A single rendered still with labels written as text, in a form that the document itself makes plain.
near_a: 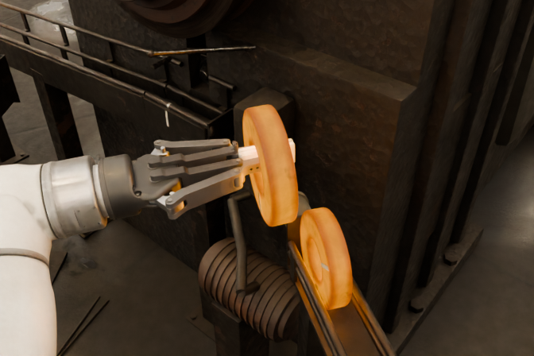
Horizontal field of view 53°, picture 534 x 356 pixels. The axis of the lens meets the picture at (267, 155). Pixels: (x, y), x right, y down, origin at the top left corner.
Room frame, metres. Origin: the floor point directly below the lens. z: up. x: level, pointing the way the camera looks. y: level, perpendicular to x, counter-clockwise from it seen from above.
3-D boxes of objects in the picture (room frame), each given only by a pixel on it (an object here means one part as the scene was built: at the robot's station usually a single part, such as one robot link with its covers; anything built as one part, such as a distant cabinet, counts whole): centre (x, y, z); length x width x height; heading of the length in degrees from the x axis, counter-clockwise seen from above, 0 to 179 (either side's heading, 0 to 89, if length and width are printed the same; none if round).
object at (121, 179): (0.49, 0.15, 0.92); 0.09 x 0.08 x 0.07; 106
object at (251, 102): (0.86, 0.00, 0.68); 0.11 x 0.08 x 0.24; 140
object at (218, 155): (0.52, 0.09, 0.92); 0.11 x 0.01 x 0.04; 107
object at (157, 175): (0.50, 0.08, 0.92); 0.11 x 0.01 x 0.04; 104
